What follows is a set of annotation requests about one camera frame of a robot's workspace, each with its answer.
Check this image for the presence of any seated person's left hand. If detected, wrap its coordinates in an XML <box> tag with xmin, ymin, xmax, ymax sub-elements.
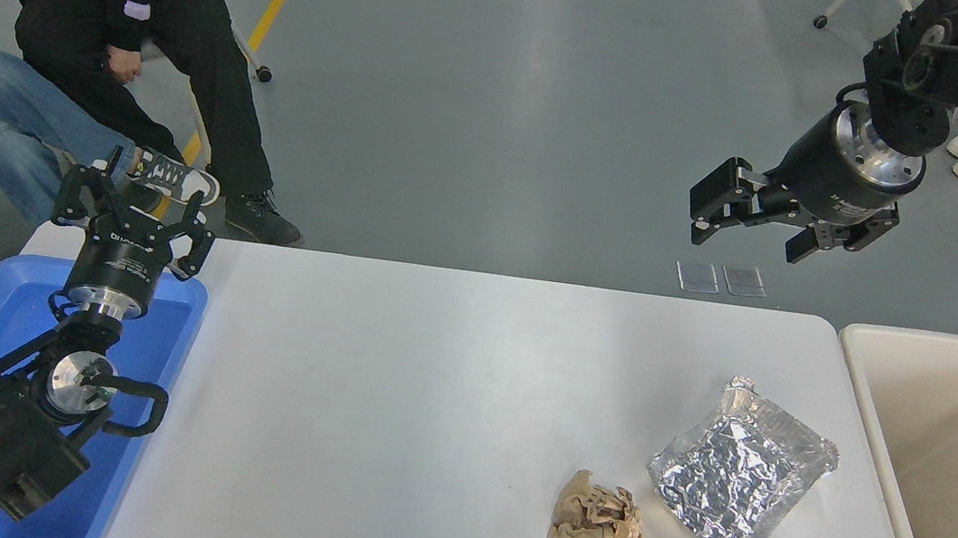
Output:
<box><xmin>104</xmin><ymin>45</ymin><xmax>146</xmax><ymax>88</ymax></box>

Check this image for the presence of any clear square floor plate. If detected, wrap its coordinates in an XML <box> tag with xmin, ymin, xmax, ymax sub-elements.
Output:
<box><xmin>720</xmin><ymin>262</ymin><xmax>769</xmax><ymax>299</ymax></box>
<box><xmin>675</xmin><ymin>259</ymin><xmax>723</xmax><ymax>296</ymax></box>

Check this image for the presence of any seated person in black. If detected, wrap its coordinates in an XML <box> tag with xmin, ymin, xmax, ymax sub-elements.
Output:
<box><xmin>0</xmin><ymin>0</ymin><xmax>333</xmax><ymax>250</ymax></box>

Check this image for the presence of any foil tray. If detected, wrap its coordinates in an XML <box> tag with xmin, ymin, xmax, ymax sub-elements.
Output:
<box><xmin>638</xmin><ymin>367</ymin><xmax>849</xmax><ymax>538</ymax></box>

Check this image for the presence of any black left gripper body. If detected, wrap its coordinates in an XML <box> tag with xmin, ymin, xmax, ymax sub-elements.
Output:
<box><xmin>65</xmin><ymin>221</ymin><xmax>175</xmax><ymax>305</ymax></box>

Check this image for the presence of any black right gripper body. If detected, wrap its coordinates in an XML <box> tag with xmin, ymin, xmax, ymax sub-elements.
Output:
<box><xmin>762</xmin><ymin>103</ymin><xmax>929</xmax><ymax>240</ymax></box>

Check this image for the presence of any crumpled tan paper ball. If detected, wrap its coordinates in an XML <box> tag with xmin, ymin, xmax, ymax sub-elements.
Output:
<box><xmin>547</xmin><ymin>466</ymin><xmax>651</xmax><ymax>538</ymax></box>

